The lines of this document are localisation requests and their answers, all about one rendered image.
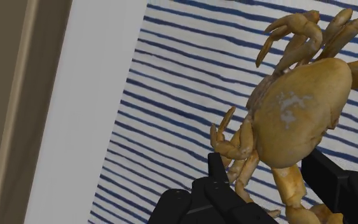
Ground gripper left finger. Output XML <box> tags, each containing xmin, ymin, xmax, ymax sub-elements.
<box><xmin>148</xmin><ymin>151</ymin><xmax>279</xmax><ymax>224</ymax></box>

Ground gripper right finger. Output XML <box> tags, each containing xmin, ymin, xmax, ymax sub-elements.
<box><xmin>301</xmin><ymin>148</ymin><xmax>358</xmax><ymax>224</ymax></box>

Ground brown crab figure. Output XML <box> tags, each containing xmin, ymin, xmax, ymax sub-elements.
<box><xmin>209</xmin><ymin>7</ymin><xmax>358</xmax><ymax>224</ymax></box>

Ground bed with blue striped cover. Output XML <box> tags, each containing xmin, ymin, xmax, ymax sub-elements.
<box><xmin>24</xmin><ymin>0</ymin><xmax>358</xmax><ymax>224</ymax></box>

